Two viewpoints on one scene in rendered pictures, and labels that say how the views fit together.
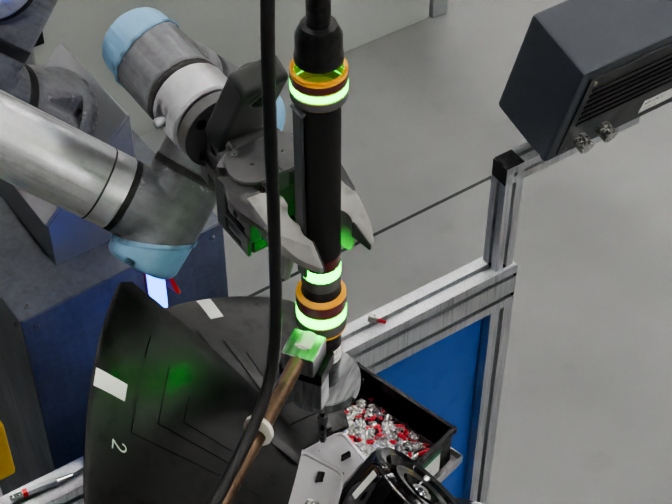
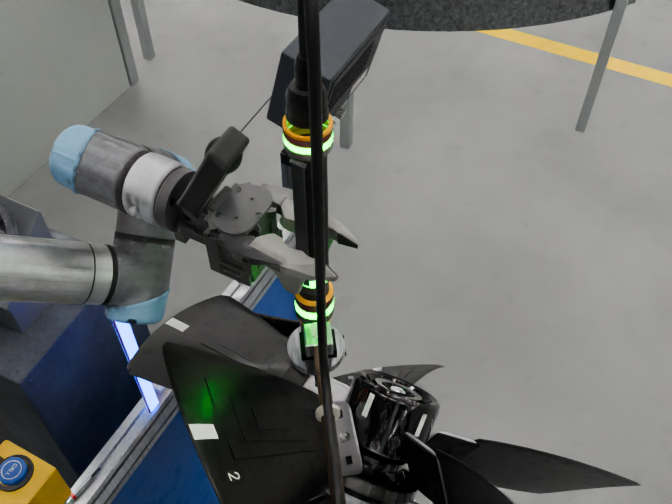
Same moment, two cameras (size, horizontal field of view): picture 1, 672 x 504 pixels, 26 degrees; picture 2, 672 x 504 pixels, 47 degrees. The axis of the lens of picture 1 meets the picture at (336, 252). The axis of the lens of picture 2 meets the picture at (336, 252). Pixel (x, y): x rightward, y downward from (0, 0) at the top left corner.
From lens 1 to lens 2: 0.51 m
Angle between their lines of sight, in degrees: 19
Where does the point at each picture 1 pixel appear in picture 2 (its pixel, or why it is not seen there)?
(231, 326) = (199, 330)
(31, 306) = (20, 369)
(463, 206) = not seen: hidden behind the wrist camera
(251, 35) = (31, 131)
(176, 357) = (228, 383)
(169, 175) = (136, 246)
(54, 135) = (39, 251)
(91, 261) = (47, 320)
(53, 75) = not seen: outside the picture
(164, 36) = (104, 143)
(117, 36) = (63, 156)
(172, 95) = (138, 186)
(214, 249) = not seen: hidden behind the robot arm
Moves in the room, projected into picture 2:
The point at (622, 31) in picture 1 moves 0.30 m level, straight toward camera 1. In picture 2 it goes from (337, 46) to (383, 150)
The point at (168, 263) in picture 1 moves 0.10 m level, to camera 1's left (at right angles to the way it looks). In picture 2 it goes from (159, 310) to (80, 342)
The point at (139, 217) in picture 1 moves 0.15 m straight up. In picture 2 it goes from (127, 286) to (97, 201)
